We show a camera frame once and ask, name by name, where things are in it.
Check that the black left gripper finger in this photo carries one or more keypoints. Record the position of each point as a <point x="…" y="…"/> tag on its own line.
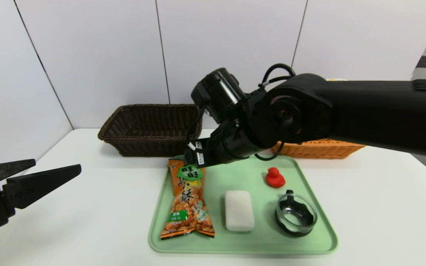
<point x="9" y="168"/>
<point x="39" y="184"/>

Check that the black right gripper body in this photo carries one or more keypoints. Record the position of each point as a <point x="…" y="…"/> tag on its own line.
<point x="199" y="153"/>

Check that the orange snack bag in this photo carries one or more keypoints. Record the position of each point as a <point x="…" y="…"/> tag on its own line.
<point x="187" y="207"/>

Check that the white soap bar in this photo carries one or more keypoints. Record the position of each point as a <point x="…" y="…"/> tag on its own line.
<point x="239" y="210"/>

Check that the dark brown wicker basket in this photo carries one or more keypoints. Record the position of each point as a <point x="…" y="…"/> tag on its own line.
<point x="150" y="129"/>

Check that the orange wicker basket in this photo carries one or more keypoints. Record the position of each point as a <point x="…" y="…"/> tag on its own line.
<point x="320" y="149"/>

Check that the red rubber duck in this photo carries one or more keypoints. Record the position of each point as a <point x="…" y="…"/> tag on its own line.
<point x="274" y="179"/>

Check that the light green plastic tray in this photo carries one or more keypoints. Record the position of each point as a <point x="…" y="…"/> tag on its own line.
<point x="257" y="240"/>

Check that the clear glass jar black insert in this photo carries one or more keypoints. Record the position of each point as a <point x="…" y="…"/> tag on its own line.
<point x="296" y="225"/>

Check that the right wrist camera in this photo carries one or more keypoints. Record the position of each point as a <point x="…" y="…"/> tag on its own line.
<point x="216" y="92"/>

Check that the dark wall socket plate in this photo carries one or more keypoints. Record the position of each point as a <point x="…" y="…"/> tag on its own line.
<point x="423" y="61"/>

